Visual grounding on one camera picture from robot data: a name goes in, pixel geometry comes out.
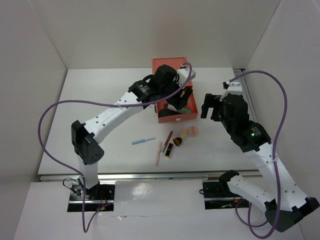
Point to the black gold lipstick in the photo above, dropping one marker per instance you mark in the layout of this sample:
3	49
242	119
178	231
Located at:
168	151

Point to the square black compact case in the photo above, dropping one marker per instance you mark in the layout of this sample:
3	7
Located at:
165	112

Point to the aluminium front rail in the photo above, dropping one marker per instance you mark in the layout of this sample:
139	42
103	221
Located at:
204	175

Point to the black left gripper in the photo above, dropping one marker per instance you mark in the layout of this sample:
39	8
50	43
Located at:
177	101

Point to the small black kabuki brush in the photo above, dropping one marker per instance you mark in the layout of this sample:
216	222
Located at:
177	141

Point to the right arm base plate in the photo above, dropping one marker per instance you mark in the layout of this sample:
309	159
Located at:
216	198

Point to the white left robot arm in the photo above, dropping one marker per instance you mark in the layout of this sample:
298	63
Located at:
87	136

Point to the beige teardrop makeup sponge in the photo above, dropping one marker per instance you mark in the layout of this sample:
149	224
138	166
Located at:
183	133

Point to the light blue makeup pencil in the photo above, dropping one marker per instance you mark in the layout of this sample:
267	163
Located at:
143	140

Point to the coral three-tier drawer organizer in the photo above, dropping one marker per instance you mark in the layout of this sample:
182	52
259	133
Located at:
170	62

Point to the round beige powder puff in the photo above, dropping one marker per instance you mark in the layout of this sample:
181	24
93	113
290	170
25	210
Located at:
193	131

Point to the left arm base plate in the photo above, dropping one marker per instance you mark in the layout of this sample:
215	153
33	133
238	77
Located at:
102	200

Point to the mint green makeup tube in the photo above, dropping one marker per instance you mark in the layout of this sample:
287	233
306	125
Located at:
183	110

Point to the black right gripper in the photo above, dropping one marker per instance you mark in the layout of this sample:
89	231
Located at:
210	101

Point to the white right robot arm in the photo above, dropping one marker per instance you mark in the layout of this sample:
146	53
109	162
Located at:
284	204

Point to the red lip gloss wand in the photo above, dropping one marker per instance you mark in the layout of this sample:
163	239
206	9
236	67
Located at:
167	141

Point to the pink makeup stick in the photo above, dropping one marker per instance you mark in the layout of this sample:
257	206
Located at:
159	150

